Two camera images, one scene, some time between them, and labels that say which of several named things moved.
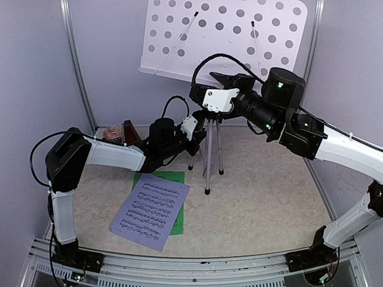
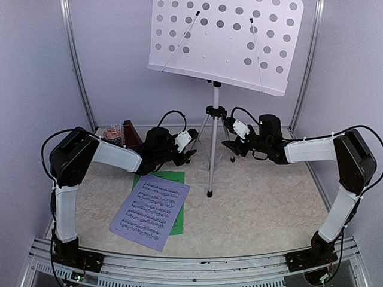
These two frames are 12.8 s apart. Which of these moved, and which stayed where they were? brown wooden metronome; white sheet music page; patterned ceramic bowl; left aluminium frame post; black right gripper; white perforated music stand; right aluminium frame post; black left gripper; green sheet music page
Moved: black right gripper; black left gripper; white perforated music stand
Stayed: white sheet music page; patterned ceramic bowl; brown wooden metronome; left aluminium frame post; right aluminium frame post; green sheet music page
